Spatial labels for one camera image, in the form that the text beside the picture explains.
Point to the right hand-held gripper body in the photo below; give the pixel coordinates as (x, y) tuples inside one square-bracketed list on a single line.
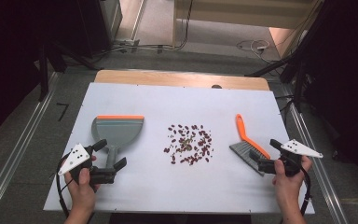
[(301, 148)]

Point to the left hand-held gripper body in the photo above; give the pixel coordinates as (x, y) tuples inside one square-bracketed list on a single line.
[(74, 158)]

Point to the grey dustpan with orange edge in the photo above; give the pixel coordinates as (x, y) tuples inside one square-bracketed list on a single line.
[(118, 132)]

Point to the orange brush with grey bristles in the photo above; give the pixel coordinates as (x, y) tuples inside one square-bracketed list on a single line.
[(244, 135)]

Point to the pile of red beans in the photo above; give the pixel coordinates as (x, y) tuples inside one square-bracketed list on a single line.
[(188, 146)]

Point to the person's left hand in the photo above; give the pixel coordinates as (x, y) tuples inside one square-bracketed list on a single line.
[(82, 194)]

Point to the person's right hand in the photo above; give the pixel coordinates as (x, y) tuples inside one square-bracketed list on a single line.
[(290, 189)]

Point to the black metal stand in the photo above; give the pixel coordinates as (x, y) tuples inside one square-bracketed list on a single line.
[(43, 71), (298, 84)]

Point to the white board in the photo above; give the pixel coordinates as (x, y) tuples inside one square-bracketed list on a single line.
[(180, 105)]

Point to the black curtain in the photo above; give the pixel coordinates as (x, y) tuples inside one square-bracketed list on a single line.
[(351, 77), (9, 46)]

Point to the wooden table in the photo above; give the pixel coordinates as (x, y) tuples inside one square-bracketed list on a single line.
[(167, 78)]

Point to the dark cabinet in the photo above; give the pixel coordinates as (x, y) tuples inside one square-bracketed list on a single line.
[(108, 21)]

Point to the aluminium rail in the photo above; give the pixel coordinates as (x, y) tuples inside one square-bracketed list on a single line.
[(320, 174), (21, 143)]

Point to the beige wooden frame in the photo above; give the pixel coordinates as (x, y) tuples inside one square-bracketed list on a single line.
[(230, 15)]

